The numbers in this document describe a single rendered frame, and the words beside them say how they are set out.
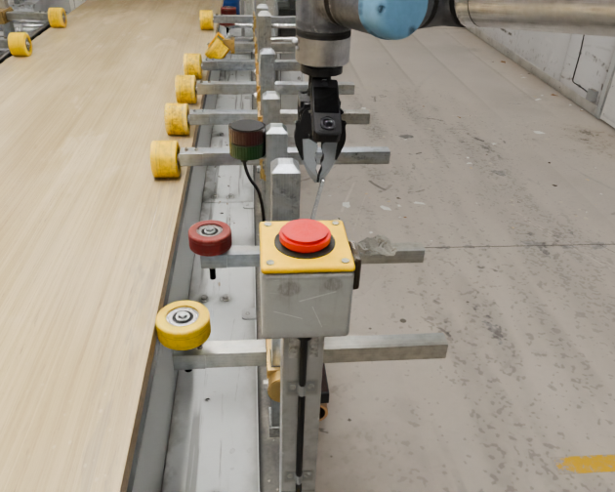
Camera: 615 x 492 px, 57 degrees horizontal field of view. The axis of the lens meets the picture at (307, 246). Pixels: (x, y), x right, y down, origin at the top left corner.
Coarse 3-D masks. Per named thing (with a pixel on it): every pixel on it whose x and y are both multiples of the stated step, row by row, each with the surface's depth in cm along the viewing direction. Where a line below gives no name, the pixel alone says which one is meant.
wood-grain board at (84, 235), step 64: (128, 0) 306; (0, 64) 196; (64, 64) 199; (128, 64) 201; (0, 128) 147; (64, 128) 149; (128, 128) 150; (192, 128) 152; (0, 192) 118; (64, 192) 119; (128, 192) 119; (0, 256) 98; (64, 256) 99; (128, 256) 99; (0, 320) 84; (64, 320) 85; (128, 320) 85; (0, 384) 74; (64, 384) 74; (128, 384) 74; (0, 448) 65; (64, 448) 66; (128, 448) 66
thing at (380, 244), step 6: (378, 234) 113; (384, 234) 113; (360, 240) 112; (366, 240) 111; (372, 240) 111; (378, 240) 113; (384, 240) 113; (390, 240) 114; (360, 246) 110; (366, 246) 111; (372, 246) 111; (378, 246) 111; (384, 246) 110; (390, 246) 110; (360, 252) 110; (366, 252) 109; (372, 252) 109; (378, 252) 110; (384, 252) 110; (390, 252) 110
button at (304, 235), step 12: (288, 228) 44; (300, 228) 44; (312, 228) 44; (324, 228) 44; (288, 240) 43; (300, 240) 43; (312, 240) 43; (324, 240) 43; (300, 252) 43; (312, 252) 43
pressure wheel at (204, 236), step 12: (192, 228) 107; (204, 228) 107; (216, 228) 108; (228, 228) 107; (192, 240) 104; (204, 240) 103; (216, 240) 104; (228, 240) 106; (204, 252) 104; (216, 252) 105
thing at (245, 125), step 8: (240, 120) 94; (248, 120) 94; (256, 120) 94; (232, 128) 91; (240, 128) 91; (248, 128) 91; (256, 128) 91; (264, 160) 97; (264, 168) 95; (248, 176) 97; (256, 184) 98; (264, 208) 100; (264, 216) 101
